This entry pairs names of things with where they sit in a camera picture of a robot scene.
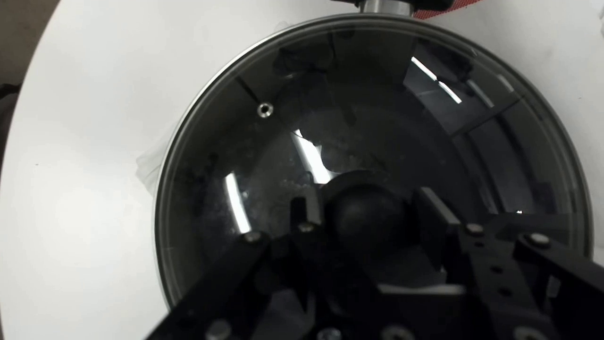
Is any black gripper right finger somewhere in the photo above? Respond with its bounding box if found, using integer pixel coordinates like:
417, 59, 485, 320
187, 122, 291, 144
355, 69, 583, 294
413, 188, 604, 340

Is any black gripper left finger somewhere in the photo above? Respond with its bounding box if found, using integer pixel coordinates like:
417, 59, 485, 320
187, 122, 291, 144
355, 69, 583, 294
147, 195, 379, 340

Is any glass lid with black knob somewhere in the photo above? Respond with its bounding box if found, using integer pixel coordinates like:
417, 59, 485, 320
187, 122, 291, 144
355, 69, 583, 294
153, 14, 595, 311

